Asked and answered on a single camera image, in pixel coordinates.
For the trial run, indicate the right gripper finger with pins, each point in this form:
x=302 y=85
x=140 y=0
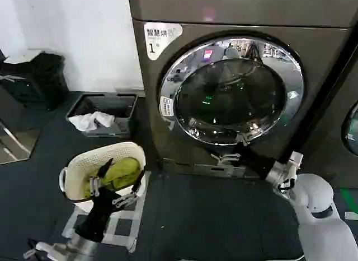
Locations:
x=244 y=139
x=226 y=158

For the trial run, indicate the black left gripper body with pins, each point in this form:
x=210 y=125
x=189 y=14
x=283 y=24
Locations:
x=96 y=213

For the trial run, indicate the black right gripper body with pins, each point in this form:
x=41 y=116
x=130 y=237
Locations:
x=263 y=163

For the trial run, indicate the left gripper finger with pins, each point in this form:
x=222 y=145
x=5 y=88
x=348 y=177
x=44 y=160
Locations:
x=94 y=186
x=127 y=198

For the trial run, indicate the round chrome glass dryer door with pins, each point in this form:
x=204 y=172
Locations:
x=232 y=104

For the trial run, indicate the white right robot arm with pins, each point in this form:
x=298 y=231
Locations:
x=319 y=216

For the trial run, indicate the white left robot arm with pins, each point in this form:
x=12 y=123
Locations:
x=81 y=248

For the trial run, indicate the white perforated laundry basket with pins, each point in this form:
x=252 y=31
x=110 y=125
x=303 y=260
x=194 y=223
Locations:
x=84 y=165

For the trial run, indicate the green cloth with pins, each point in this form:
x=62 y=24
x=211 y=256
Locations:
x=120 y=174

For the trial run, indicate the dark floor mat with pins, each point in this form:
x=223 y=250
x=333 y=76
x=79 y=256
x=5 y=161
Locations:
x=218 y=221

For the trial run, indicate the white crumpled cloth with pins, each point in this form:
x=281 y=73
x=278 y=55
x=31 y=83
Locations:
x=89 y=121

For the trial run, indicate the grey plastic bin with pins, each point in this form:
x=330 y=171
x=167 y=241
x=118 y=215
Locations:
x=123 y=123

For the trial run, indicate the grey dryer without sticker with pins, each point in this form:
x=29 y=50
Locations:
x=330 y=118

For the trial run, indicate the glossy mirror panel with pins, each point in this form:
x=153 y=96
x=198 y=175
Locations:
x=14 y=143

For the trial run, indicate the green floor tape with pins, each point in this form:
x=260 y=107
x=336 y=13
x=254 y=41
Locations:
x=349 y=200

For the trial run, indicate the grey dryer with number sticker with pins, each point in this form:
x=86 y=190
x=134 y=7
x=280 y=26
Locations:
x=156 y=76

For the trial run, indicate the black storage box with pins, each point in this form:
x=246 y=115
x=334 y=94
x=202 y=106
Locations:
x=16 y=81

